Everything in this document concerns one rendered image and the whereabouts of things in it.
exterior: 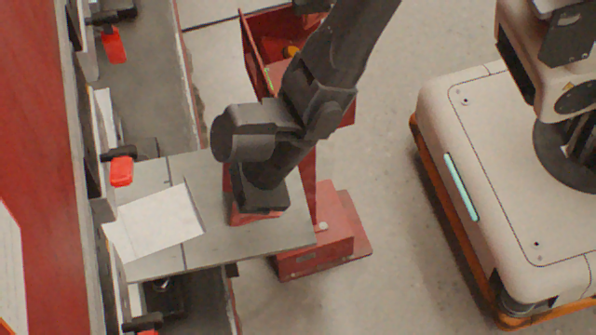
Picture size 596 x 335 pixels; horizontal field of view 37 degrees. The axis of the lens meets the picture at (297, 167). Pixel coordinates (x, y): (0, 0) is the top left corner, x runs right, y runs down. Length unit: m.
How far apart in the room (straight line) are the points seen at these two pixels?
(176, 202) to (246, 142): 0.24
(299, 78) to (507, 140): 1.19
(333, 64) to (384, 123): 1.50
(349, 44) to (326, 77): 0.05
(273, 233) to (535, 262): 0.94
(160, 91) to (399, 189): 1.04
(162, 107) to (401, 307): 0.99
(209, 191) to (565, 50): 0.63
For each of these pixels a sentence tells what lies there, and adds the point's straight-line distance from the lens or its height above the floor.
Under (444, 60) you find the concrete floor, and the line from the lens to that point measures 2.64.
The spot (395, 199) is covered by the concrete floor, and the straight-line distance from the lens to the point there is 2.38.
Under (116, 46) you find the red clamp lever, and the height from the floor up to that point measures 1.19.
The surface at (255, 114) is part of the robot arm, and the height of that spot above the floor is 1.23.
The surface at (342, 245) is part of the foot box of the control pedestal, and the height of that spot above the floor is 0.09.
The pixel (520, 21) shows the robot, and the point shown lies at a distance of 1.71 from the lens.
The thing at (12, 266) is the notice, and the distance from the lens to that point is 0.55.
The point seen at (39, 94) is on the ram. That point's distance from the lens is 0.76.
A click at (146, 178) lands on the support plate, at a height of 1.00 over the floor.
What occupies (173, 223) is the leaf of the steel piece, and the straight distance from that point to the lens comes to 1.25.
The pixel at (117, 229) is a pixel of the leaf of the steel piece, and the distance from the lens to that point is 1.26.
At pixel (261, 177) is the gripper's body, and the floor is 1.12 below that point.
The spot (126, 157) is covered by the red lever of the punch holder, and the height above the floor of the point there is 1.29.
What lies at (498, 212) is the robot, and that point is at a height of 0.28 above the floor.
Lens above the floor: 2.11
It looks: 61 degrees down
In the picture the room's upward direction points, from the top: 2 degrees counter-clockwise
